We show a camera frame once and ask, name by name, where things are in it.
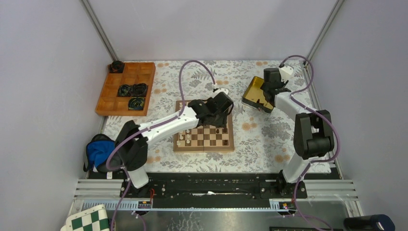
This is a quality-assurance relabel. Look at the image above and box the gold metal tin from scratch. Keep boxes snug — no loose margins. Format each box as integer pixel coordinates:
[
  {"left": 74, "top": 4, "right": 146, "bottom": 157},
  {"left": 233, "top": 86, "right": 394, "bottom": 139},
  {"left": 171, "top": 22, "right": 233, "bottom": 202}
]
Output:
[{"left": 242, "top": 76, "right": 274, "bottom": 114}]

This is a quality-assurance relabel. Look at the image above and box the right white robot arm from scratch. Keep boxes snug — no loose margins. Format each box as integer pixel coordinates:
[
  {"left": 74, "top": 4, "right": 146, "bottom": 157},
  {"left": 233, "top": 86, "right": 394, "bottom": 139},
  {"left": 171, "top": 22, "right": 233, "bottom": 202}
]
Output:
[{"left": 261, "top": 66, "right": 335, "bottom": 198}]

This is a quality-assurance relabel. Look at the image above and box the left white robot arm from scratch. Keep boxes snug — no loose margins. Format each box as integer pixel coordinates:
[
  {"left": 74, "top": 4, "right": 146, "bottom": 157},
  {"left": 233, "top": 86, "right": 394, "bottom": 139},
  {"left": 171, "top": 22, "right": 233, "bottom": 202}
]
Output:
[{"left": 113, "top": 88, "right": 233, "bottom": 198}]

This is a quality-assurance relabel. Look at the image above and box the wooden chess board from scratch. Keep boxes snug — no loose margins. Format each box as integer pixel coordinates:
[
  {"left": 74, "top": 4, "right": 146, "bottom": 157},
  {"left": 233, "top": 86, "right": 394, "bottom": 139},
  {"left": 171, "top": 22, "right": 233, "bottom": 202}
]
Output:
[{"left": 173, "top": 115, "right": 235, "bottom": 153}]

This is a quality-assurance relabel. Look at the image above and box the floral table cloth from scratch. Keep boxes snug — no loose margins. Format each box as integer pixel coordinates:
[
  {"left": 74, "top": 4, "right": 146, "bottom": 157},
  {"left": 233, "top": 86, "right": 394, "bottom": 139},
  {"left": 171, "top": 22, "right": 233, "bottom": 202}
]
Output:
[{"left": 102, "top": 60, "right": 332, "bottom": 174}]

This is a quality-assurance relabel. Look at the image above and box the green black coil in tray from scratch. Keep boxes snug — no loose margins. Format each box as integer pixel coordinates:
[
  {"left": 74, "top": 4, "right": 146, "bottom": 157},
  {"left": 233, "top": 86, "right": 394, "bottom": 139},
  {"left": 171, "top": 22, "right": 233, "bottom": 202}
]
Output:
[{"left": 128, "top": 97, "right": 145, "bottom": 111}]

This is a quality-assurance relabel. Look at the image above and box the orange compartment tray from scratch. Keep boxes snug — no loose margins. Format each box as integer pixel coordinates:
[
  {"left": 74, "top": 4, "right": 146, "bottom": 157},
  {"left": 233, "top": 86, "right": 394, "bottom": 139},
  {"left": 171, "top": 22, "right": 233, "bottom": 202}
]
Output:
[{"left": 95, "top": 62, "right": 155, "bottom": 116}]

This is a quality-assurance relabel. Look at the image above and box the black item tray corner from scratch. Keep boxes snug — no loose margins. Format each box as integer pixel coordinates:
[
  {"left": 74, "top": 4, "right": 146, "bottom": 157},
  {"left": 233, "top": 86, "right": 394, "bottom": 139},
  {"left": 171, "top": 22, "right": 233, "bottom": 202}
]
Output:
[{"left": 108, "top": 61, "right": 125, "bottom": 74}]

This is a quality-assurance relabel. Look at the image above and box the blue cloth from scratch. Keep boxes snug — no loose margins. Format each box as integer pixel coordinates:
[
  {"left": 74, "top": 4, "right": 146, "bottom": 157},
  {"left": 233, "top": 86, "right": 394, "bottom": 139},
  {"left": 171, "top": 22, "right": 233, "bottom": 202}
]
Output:
[{"left": 83, "top": 134, "right": 115, "bottom": 173}]

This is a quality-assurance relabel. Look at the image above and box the green checkered roll mat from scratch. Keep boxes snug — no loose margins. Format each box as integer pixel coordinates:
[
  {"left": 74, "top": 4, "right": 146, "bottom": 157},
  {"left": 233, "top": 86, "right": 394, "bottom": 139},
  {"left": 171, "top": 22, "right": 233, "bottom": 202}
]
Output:
[{"left": 60, "top": 204, "right": 110, "bottom": 231}]

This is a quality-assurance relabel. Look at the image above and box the dark cylinder bottle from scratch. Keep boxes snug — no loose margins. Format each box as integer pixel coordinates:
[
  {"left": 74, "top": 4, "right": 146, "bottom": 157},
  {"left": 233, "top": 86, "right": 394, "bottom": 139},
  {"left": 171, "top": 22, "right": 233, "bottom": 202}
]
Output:
[{"left": 343, "top": 214, "right": 395, "bottom": 231}]

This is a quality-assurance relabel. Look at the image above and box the black cable bundle in tray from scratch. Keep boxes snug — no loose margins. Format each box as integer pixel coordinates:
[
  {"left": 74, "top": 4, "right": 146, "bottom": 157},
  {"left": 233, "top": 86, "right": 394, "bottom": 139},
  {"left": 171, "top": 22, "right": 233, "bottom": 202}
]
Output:
[{"left": 117, "top": 83, "right": 149, "bottom": 97}]

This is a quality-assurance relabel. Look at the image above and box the black mounting rail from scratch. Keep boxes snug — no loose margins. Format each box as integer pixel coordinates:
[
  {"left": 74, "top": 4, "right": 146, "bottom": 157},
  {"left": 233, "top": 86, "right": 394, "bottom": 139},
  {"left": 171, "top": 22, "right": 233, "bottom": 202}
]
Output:
[{"left": 120, "top": 173, "right": 307, "bottom": 209}]

